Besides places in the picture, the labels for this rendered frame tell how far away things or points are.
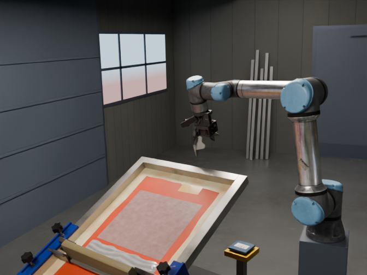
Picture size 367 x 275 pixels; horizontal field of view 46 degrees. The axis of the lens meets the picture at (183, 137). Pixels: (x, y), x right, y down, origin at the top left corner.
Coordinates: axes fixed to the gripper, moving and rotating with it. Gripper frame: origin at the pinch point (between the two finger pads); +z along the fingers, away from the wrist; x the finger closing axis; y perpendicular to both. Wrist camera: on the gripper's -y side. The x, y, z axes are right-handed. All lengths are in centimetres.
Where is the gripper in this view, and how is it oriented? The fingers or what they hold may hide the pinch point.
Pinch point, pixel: (204, 148)
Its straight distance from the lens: 203.7
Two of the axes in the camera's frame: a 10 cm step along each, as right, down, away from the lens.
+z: 2.0, 8.8, 4.4
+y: 7.9, 1.2, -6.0
